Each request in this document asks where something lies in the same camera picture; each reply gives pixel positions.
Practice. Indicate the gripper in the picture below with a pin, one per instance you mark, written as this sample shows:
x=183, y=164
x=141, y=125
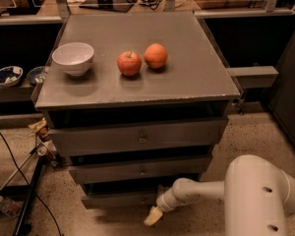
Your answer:
x=162, y=202

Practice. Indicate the grey bottom drawer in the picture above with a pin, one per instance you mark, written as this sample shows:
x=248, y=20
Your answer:
x=126, y=193

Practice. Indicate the grey drawer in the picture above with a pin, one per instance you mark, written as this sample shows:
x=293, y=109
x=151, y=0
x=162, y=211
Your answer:
x=139, y=169
x=138, y=136
x=126, y=193

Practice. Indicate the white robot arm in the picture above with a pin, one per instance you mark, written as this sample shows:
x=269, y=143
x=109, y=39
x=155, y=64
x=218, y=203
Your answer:
x=257, y=195

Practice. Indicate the grey middle drawer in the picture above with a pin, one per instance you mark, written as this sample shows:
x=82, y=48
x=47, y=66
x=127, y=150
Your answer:
x=139, y=169

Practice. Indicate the grey top drawer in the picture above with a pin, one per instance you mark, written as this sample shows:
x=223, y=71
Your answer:
x=138, y=136

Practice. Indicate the grey drawer cabinet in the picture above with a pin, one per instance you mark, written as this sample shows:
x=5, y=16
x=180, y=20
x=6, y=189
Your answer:
x=192, y=84

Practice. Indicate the snack wrapper pile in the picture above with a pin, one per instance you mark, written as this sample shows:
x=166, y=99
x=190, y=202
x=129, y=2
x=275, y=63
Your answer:
x=45, y=147

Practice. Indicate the black tripod leg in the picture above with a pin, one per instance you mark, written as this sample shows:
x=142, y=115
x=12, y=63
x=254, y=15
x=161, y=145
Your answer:
x=22, y=228

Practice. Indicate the plastic water bottle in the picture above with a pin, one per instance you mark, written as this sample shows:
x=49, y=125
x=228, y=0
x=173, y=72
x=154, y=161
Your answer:
x=9, y=207

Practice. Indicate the red apple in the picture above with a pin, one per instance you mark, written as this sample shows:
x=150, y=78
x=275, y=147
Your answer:
x=129, y=63

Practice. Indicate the orange fruit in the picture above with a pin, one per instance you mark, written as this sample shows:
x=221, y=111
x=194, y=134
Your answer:
x=155, y=56

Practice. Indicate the grey side shelf block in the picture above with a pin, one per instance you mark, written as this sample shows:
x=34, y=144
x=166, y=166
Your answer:
x=254, y=77

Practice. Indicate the white ceramic bowl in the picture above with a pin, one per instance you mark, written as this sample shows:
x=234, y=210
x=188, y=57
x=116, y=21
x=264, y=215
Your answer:
x=74, y=59

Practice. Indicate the small dark bowl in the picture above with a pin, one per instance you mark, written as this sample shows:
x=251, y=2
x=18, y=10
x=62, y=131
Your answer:
x=37, y=75

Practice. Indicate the blue white patterned bowl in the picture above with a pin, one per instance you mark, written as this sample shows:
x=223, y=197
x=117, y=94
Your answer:
x=10, y=76

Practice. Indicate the black monitor stand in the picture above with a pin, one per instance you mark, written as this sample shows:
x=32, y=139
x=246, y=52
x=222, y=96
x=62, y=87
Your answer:
x=120, y=6

